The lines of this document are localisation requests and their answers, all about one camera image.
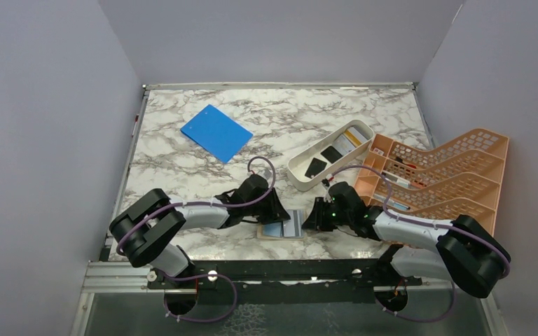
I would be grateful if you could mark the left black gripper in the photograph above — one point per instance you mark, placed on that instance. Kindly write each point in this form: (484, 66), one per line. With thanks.
(276, 212)

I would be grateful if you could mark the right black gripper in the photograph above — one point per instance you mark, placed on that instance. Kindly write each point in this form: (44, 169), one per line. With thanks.
(316, 221)

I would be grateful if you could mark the beige card holder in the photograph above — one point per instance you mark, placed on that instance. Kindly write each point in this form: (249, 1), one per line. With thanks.
(271, 231)

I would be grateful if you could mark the white oblong tray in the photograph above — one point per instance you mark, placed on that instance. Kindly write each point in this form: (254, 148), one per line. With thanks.
(298, 164)

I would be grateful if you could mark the stack of cards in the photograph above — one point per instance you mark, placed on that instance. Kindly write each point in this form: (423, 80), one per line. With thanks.
(349, 140)

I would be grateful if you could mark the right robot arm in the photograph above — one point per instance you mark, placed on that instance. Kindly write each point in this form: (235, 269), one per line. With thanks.
(458, 250)

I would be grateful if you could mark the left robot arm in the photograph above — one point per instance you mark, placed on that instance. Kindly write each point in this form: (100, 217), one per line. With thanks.
(144, 231)

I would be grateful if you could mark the black card in tray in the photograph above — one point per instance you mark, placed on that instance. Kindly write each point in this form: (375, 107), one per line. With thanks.
(315, 167)
(331, 154)

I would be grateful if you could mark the blue pen in rack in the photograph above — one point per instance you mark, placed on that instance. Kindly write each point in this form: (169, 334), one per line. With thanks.
(392, 203)

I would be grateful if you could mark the blue plastic board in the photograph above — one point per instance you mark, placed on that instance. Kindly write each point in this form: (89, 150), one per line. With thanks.
(217, 133)

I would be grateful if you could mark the orange plastic file rack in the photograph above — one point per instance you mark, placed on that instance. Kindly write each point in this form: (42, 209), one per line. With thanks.
(462, 176)

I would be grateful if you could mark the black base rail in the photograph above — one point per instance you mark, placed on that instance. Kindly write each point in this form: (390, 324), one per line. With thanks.
(273, 282)

